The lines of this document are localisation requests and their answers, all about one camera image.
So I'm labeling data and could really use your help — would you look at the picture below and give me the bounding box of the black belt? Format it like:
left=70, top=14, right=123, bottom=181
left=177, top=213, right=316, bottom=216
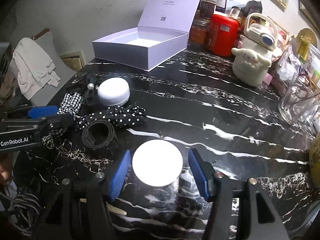
left=81, top=119, right=119, bottom=152

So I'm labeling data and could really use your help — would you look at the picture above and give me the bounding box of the black pearl hair clip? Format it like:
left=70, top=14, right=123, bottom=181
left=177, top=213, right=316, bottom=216
left=67, top=73, right=104, bottom=106

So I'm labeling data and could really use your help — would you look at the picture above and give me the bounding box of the black polka dot scrunchie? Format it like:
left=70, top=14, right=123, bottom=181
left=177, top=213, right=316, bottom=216
left=76, top=103, right=146, bottom=130

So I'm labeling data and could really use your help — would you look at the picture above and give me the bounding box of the black white gingham scrunchie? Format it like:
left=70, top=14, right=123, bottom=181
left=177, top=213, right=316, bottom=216
left=57, top=93, right=83, bottom=119

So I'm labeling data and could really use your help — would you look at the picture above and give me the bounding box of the white cloth on pillow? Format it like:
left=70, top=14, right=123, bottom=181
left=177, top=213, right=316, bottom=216
left=13, top=37, right=61, bottom=100

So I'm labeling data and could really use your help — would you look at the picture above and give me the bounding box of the clear glass mug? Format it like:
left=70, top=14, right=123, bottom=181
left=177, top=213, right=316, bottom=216
left=278, top=74, right=319, bottom=125

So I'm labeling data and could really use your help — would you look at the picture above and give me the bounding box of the white cartoon kettle bottle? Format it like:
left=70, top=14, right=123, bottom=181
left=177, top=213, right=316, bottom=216
left=232, top=12, right=278, bottom=87

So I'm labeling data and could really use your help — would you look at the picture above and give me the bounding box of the orange jar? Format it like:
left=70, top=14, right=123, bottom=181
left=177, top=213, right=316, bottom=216
left=189, top=19, right=210, bottom=45

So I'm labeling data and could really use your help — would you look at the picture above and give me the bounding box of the red canister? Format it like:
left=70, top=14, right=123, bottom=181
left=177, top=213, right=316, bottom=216
left=206, top=14, right=239, bottom=57

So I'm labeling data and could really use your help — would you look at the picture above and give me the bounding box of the open lavender gift box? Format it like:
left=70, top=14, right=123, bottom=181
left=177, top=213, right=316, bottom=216
left=92, top=0, right=200, bottom=72

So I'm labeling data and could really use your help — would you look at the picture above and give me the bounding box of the brown lidded jar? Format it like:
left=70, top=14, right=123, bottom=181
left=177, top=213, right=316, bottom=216
left=200, top=0, right=216, bottom=20

